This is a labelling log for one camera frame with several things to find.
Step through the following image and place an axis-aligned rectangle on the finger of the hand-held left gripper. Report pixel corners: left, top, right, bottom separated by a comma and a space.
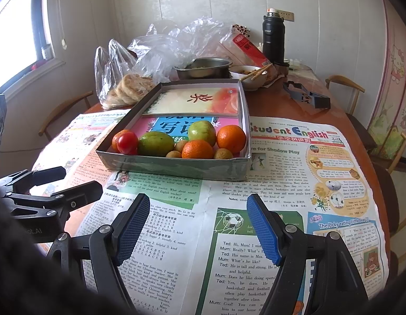
0, 166, 66, 197
6, 180, 104, 219

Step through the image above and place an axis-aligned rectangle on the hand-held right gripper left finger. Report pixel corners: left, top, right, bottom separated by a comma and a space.
45, 193, 151, 315

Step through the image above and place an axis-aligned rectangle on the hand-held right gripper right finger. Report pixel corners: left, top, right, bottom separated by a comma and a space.
246, 193, 369, 315

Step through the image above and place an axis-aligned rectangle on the small orange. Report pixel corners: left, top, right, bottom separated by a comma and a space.
112, 129, 133, 151

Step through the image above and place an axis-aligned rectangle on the red tomato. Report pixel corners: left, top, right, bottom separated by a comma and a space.
117, 131, 139, 155

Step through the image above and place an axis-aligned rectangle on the shallow grey cardboard box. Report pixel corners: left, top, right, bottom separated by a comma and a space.
96, 79, 251, 182

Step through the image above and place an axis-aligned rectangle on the oblong green mango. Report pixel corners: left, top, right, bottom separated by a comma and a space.
137, 131, 175, 157

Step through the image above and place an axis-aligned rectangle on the large orange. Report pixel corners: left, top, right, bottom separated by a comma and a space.
216, 125, 247, 154

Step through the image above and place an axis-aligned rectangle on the medium orange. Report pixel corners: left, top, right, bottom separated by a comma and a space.
181, 139, 214, 160

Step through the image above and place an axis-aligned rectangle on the pink and blue book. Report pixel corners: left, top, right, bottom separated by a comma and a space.
132, 115, 244, 145

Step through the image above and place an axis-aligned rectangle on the stack of flatbreads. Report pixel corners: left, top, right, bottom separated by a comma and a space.
106, 74, 156, 107

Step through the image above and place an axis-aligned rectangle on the dark brown chair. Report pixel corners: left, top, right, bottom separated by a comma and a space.
368, 128, 406, 237

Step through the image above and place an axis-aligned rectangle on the cream and orange book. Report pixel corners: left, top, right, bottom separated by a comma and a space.
152, 88, 240, 115

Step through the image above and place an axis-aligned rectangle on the white bowl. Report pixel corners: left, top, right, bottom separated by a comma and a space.
228, 65, 268, 91

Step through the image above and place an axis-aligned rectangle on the window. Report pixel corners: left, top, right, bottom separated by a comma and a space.
0, 0, 66, 89

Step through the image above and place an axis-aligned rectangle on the wooden chopstick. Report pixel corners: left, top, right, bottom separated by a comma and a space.
250, 65, 273, 81
240, 63, 272, 81

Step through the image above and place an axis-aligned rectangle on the metal pot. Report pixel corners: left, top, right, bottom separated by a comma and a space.
174, 57, 234, 80

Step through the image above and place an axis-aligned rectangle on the crumpled clear plastic bag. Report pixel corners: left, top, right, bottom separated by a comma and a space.
127, 16, 236, 82

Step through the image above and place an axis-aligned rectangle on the red label plastic package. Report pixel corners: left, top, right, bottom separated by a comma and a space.
219, 24, 272, 69

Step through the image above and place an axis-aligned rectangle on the black thermos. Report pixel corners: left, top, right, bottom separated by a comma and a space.
262, 7, 286, 64

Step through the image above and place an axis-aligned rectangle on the white pull cord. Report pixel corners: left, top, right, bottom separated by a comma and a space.
57, 0, 67, 50

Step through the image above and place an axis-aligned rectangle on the black plastic bracket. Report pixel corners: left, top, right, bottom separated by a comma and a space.
282, 81, 331, 109

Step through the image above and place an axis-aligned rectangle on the cartoon wall poster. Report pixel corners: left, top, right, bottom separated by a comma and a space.
367, 0, 406, 165

